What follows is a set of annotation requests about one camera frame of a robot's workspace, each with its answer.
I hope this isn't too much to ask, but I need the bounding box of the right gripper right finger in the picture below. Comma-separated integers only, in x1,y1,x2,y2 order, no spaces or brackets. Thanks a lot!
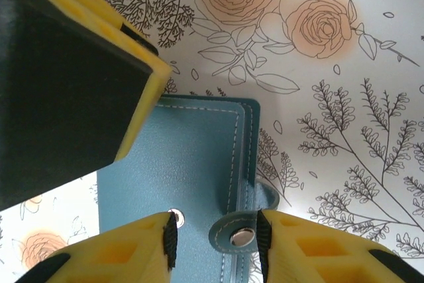
256,209,424,283

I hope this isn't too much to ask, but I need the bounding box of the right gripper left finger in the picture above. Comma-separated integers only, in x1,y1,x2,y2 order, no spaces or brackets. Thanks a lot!
19,211,180,283

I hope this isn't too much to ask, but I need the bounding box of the blue leather card holder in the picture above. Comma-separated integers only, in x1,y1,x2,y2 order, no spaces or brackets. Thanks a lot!
97,94,281,283

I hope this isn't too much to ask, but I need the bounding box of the floral table cover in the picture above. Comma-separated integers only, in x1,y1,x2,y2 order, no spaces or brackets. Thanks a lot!
0,0,424,283

